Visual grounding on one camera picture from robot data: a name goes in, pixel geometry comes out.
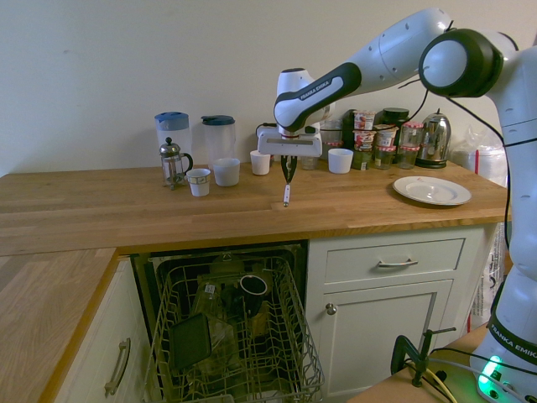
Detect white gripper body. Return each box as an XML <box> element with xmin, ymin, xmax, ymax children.
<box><xmin>256</xmin><ymin>125</ymin><xmax>325</xmax><ymax>160</ymax></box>

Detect white-handled metal spoon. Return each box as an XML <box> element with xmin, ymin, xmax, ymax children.
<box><xmin>282</xmin><ymin>160</ymin><xmax>295</xmax><ymax>208</ymax></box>

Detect open dishwasher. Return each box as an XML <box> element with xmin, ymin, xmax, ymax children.
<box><xmin>128</xmin><ymin>239</ymin><xmax>326</xmax><ymax>403</ymax></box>

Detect small white ceramic cup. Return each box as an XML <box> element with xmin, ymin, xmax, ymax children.
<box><xmin>249</xmin><ymin>149</ymin><xmax>273</xmax><ymax>176</ymax></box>

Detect white ceramic pot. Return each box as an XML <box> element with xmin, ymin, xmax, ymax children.
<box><xmin>327</xmin><ymin>147</ymin><xmax>355</xmax><ymax>175</ymax></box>

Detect wide white ceramic cup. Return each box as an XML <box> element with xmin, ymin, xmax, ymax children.
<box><xmin>211</xmin><ymin>157</ymin><xmax>242</xmax><ymax>188</ymax></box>

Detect clear empty glass jar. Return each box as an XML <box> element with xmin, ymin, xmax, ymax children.
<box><xmin>321</xmin><ymin>119</ymin><xmax>345</xmax><ymax>148</ymax></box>

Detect teal-lidded clear pitcher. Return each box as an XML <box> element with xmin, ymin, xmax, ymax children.
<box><xmin>200</xmin><ymin>114</ymin><xmax>237</xmax><ymax>169</ymax></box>

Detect tall black canister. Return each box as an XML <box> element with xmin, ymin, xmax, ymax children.
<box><xmin>341</xmin><ymin>108</ymin><xmax>357</xmax><ymax>149</ymax></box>

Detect green glass jar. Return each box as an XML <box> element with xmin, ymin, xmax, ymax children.
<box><xmin>352</xmin><ymin>149</ymin><xmax>374</xmax><ymax>171</ymax></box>

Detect red-labelled yoghurt pot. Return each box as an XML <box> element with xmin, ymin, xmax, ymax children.
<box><xmin>353</xmin><ymin>109</ymin><xmax>378</xmax><ymax>131</ymax></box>
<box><xmin>352</xmin><ymin>129</ymin><xmax>378</xmax><ymax>152</ymax></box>

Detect small patterned white cup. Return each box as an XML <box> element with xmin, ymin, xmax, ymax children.
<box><xmin>185</xmin><ymin>168</ymin><xmax>212</xmax><ymax>198</ymax></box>

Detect short red-checked-lid glass jar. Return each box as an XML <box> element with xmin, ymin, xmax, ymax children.
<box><xmin>373</xmin><ymin>144</ymin><xmax>398</xmax><ymax>171</ymax></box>
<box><xmin>396</xmin><ymin>144</ymin><xmax>421</xmax><ymax>170</ymax></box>

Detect white yoghurt pot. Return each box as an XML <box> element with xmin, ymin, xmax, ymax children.
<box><xmin>374</xmin><ymin>124</ymin><xmax>399</xmax><ymax>148</ymax></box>

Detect blue-lidded water filter jug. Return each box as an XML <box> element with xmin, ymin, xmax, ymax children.
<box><xmin>154</xmin><ymin>111</ymin><xmax>193</xmax><ymax>170</ymax></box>

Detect glass French press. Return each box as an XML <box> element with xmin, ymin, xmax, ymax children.
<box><xmin>158</xmin><ymin>137</ymin><xmax>195</xmax><ymax>191</ymax></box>

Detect black-lidded dark jar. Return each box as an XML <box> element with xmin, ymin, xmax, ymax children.
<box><xmin>380</xmin><ymin>107</ymin><xmax>411</xmax><ymax>127</ymax></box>

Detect tall red-checked-lid glass jar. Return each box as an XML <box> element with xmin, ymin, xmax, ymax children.
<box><xmin>400</xmin><ymin>121</ymin><xmax>425</xmax><ymax>148</ymax></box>

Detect black mug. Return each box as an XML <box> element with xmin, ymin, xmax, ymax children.
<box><xmin>237</xmin><ymin>274</ymin><xmax>269</xmax><ymax>319</ymax></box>

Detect white dinner plate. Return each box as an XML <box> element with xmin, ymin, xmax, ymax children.
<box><xmin>392</xmin><ymin>175</ymin><xmax>474</xmax><ymax>207</ymax></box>

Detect stainless steel kettle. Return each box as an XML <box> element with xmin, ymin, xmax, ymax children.
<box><xmin>414</xmin><ymin>107</ymin><xmax>453</xmax><ymax>170</ymax></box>

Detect labelled clear glass container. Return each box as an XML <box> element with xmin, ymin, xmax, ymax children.
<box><xmin>190</xmin><ymin>279</ymin><xmax>224</xmax><ymax>321</ymax></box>

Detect white drawer front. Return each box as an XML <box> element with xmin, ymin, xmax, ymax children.
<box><xmin>324</xmin><ymin>237</ymin><xmax>467</xmax><ymax>285</ymax></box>

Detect white cabinet door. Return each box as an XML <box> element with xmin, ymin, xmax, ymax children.
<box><xmin>321</xmin><ymin>278</ymin><xmax>456</xmax><ymax>400</ymax></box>

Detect black square container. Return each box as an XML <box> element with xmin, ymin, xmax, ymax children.
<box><xmin>168</xmin><ymin>312</ymin><xmax>213</xmax><ymax>371</ymax></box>

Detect black screw clamp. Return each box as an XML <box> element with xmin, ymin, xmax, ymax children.
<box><xmin>389</xmin><ymin>327</ymin><xmax>458</xmax><ymax>389</ymax></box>

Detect printed clear plastic bag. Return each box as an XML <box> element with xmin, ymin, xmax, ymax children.
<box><xmin>468</xmin><ymin>222</ymin><xmax>512</xmax><ymax>335</ymax></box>

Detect silver drawer handle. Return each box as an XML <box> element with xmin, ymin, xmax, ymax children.
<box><xmin>375</xmin><ymin>258</ymin><xmax>420</xmax><ymax>269</ymax></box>

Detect wire dishwasher rack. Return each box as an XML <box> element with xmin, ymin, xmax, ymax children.
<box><xmin>144</xmin><ymin>251</ymin><xmax>326</xmax><ymax>403</ymax></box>

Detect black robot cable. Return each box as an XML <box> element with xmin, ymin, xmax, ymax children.
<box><xmin>396</xmin><ymin>18</ymin><xmax>514</xmax><ymax>270</ymax></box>

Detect brass cabinet handle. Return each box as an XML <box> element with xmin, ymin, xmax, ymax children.
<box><xmin>103</xmin><ymin>337</ymin><xmax>133</xmax><ymax>398</ymax></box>

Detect yellow cable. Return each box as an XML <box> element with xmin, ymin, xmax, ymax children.
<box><xmin>422</xmin><ymin>368</ymin><xmax>451</xmax><ymax>399</ymax></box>

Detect grey cable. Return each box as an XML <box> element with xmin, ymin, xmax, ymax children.
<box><xmin>426</xmin><ymin>356</ymin><xmax>537</xmax><ymax>402</ymax></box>

